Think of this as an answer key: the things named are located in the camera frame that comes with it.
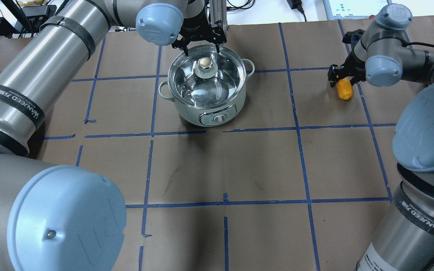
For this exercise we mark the yellow toy corn cob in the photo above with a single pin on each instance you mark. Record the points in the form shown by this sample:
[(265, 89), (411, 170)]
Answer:
[(344, 89)]

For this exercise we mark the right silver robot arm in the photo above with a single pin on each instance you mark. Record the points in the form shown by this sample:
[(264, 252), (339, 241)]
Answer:
[(404, 239)]

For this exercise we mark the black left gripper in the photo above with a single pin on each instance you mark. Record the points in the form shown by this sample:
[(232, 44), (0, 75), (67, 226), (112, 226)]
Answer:
[(195, 26)]

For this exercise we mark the glass pot lid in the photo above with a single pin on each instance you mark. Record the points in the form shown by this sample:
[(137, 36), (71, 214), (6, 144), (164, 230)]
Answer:
[(207, 79)]

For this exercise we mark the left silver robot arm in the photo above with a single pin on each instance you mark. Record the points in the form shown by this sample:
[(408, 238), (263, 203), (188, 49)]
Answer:
[(64, 217)]

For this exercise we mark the pale green electric pot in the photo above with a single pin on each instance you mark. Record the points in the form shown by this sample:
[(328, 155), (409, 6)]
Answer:
[(206, 117)]

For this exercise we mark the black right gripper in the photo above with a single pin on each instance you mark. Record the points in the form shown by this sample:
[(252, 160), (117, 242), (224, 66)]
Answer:
[(354, 66)]

